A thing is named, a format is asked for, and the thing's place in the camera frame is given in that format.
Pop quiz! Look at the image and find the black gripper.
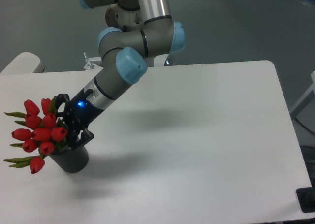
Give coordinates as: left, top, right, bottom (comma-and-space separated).
55, 89, 103, 150

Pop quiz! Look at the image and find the red tulip bouquet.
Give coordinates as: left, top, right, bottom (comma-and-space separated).
3, 97, 68, 174

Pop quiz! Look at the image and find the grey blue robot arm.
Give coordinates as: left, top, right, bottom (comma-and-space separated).
56, 0, 186, 149

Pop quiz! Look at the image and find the dark grey ribbed vase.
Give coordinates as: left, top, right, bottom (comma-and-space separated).
49, 123, 90, 174

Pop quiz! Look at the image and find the white chair back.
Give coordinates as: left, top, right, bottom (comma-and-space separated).
0, 52, 45, 75

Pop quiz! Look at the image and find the black device at table edge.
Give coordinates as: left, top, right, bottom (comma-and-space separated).
296, 187, 315, 213

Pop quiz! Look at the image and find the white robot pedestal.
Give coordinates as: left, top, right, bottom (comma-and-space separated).
83, 4, 171, 72

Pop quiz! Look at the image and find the white table leg frame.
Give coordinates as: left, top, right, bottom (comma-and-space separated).
289, 71, 315, 119

